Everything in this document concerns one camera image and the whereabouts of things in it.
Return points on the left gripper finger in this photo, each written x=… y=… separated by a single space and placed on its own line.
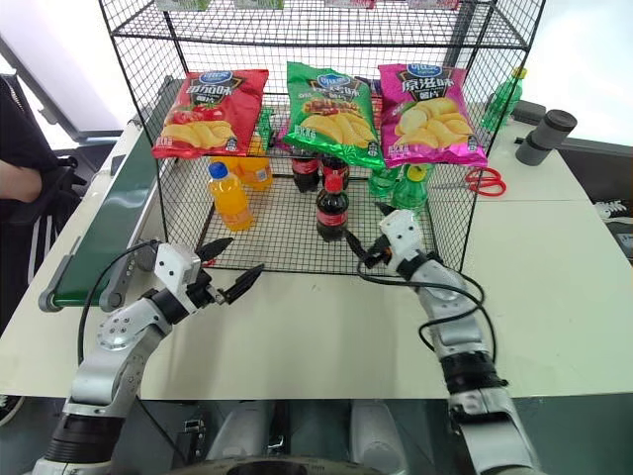
x=241 y=284
x=216 y=247

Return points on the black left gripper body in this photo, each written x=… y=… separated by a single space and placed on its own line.
x=204 y=293

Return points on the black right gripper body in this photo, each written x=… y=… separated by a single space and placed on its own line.
x=378 y=253

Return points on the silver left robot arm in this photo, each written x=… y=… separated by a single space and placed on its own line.
x=111 y=346

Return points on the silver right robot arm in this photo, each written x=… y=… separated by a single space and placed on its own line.
x=460 y=321

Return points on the person's bare forearm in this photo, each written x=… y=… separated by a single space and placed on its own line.
x=17 y=184

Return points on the green conveyor belt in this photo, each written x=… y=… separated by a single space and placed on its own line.
x=111 y=213

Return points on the green soda bottle yellow cap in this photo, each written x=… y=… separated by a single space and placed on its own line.
x=411 y=195
x=502 y=101

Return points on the cola bottle red cap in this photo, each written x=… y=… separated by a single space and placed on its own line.
x=336 y=170
x=332 y=215
x=304 y=174

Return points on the orange drink bottle blue cap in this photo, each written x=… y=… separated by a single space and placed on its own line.
x=232 y=203

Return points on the magenta potato chips bag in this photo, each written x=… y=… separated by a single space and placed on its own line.
x=430 y=119

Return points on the green potato chips bag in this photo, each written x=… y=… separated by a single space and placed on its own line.
x=331 y=114

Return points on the red potato chips bag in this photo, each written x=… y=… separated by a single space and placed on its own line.
x=212 y=114

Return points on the grey cylindrical flask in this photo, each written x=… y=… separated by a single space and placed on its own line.
x=544 y=137

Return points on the pink carton box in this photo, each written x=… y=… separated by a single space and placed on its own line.
x=350 y=3

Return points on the red and white carton box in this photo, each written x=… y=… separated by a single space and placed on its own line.
x=434 y=3

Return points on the person in black clothes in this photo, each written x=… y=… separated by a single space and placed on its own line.
x=22 y=148

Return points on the black and white shoe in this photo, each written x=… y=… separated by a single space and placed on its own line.
x=9 y=408

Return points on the green and white carton box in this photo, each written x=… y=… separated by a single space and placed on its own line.
x=259 y=3

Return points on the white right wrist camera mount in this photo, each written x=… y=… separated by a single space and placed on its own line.
x=403 y=230

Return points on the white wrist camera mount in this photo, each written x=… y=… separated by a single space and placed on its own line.
x=403 y=230
x=174 y=264

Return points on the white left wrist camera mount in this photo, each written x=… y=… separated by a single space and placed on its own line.
x=174 y=264

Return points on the grey metal frame beam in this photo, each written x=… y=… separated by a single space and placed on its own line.
x=54 y=94

